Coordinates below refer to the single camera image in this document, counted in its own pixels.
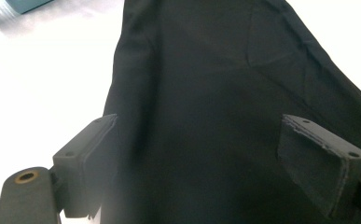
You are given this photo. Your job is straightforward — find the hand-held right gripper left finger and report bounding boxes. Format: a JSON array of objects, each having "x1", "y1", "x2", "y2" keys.
[{"x1": 0, "y1": 113, "x2": 118, "y2": 224}]

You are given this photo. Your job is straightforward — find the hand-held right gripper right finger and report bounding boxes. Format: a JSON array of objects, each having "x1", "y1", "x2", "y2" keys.
[{"x1": 276, "y1": 114, "x2": 361, "y2": 224}]

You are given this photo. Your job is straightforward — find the black shorts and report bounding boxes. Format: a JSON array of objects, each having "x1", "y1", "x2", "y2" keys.
[{"x1": 100, "y1": 0, "x2": 361, "y2": 224}]

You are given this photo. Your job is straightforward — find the light blue plastic basket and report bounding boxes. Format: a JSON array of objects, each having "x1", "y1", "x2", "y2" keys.
[{"x1": 5, "y1": 0, "x2": 55, "y2": 15}]

